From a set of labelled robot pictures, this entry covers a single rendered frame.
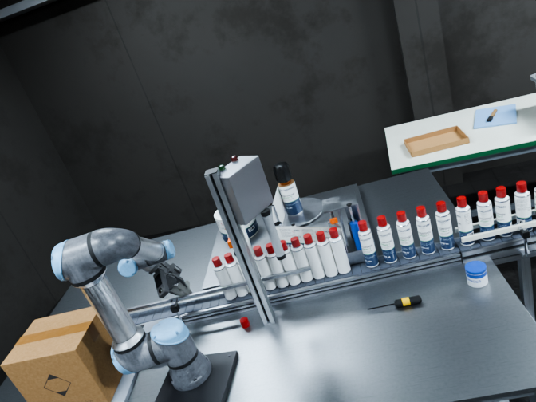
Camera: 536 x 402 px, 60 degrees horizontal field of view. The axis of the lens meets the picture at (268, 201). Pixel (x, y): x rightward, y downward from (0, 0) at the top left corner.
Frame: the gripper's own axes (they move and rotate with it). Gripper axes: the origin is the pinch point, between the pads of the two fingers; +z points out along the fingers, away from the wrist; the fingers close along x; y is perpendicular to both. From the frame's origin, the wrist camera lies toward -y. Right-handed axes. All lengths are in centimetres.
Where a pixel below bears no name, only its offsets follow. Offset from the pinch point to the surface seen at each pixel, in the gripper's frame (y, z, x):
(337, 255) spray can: -2, 29, -59
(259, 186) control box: -8, -15, -62
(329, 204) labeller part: 10, 15, -68
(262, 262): -1.9, 9.8, -35.4
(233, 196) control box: -17, -21, -56
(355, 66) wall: 237, 34, -104
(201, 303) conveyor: 0.5, 6.4, 0.0
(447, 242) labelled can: -2, 55, -92
